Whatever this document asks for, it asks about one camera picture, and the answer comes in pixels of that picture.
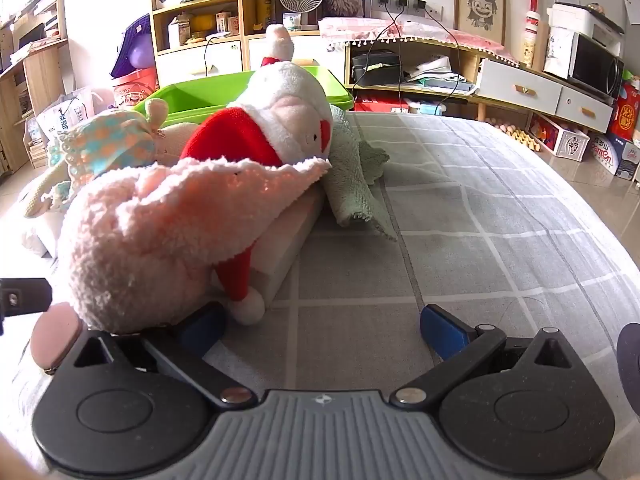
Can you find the white printed box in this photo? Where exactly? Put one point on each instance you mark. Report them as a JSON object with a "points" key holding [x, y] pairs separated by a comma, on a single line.
{"points": [[560, 137]]}

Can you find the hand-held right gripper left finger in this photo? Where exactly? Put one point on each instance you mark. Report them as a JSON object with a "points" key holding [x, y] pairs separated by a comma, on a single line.
{"points": [[202, 330]]}

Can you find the grey plaid bed sheet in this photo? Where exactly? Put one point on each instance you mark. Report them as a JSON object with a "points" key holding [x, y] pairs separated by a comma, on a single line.
{"points": [[450, 235]]}

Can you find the red storage box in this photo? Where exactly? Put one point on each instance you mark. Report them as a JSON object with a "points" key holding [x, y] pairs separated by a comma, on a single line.
{"points": [[380, 106]]}

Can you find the long wooden console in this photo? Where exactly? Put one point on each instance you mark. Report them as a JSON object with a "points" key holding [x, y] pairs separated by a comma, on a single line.
{"points": [[470, 67]]}

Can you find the yellow canister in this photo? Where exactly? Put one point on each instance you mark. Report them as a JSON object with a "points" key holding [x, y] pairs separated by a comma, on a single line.
{"points": [[265, 10]]}

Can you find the white plush with red hat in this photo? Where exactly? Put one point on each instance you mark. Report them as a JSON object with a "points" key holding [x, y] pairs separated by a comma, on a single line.
{"points": [[295, 110]]}

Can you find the green plastic box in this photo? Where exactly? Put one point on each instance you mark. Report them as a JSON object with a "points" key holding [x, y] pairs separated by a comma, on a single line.
{"points": [[200, 95]]}

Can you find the purple plastic basket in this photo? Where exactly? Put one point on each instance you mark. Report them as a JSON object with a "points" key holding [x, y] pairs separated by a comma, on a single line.
{"points": [[125, 30]]}

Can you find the white shopping bag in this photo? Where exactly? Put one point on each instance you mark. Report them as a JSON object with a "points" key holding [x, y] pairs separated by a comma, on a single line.
{"points": [[65, 117]]}

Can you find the pink lace cloth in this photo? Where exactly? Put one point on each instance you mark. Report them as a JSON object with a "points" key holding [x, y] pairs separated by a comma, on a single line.
{"points": [[430, 30]]}

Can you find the framed cartoon picture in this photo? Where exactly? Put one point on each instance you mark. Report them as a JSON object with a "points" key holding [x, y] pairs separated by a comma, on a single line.
{"points": [[480, 5]]}

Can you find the white and blue carton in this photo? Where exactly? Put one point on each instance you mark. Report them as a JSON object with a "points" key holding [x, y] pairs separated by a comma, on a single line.
{"points": [[615, 157]]}

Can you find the red gift box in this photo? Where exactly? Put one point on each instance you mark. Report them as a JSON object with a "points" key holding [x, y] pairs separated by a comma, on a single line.
{"points": [[627, 112]]}

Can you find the wooden shelf cabinet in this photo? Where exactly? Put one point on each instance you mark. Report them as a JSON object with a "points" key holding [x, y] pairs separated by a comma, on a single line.
{"points": [[245, 5]]}

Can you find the wall sockets with plugs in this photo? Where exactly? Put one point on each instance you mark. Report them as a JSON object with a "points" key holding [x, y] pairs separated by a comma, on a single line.
{"points": [[410, 4]]}

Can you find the pile of papers and cloth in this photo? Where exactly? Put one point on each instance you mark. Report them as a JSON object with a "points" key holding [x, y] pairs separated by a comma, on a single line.
{"points": [[435, 75]]}

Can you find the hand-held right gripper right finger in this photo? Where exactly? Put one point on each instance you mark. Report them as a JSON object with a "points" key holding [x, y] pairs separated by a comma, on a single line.
{"points": [[442, 330]]}

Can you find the cream doll with patterned dress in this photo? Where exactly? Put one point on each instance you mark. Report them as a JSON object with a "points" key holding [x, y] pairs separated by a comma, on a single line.
{"points": [[115, 140]]}

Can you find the wooden desk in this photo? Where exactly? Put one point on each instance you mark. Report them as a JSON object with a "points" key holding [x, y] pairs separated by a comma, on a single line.
{"points": [[45, 75]]}

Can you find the dark rounded object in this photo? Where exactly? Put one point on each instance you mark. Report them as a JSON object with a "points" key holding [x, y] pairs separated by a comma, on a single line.
{"points": [[630, 360]]}

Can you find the black bag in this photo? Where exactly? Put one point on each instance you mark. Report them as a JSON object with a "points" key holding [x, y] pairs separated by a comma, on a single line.
{"points": [[377, 67]]}

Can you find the red bucket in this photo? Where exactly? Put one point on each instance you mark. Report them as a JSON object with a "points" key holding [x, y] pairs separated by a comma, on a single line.
{"points": [[135, 87]]}

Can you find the black microwave oven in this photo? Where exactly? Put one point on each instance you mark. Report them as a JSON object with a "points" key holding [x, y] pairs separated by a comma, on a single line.
{"points": [[595, 65]]}

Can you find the grey console drawer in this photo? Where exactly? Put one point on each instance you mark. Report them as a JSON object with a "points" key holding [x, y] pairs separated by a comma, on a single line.
{"points": [[520, 87], [585, 110]]}

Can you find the pink fluffy plush toy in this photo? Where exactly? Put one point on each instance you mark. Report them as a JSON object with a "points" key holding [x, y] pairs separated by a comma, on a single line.
{"points": [[150, 240]]}

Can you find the white cabinet drawer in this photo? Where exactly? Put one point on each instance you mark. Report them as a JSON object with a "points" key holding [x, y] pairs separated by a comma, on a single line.
{"points": [[305, 47], [185, 62]]}

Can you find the pale green towel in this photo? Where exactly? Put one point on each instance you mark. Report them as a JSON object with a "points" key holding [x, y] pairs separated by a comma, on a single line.
{"points": [[350, 180]]}

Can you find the egg tray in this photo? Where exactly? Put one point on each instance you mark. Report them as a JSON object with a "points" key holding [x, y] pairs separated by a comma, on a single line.
{"points": [[515, 135]]}

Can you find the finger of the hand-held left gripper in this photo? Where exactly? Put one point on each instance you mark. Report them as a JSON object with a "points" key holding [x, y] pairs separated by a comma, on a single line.
{"points": [[27, 296]]}

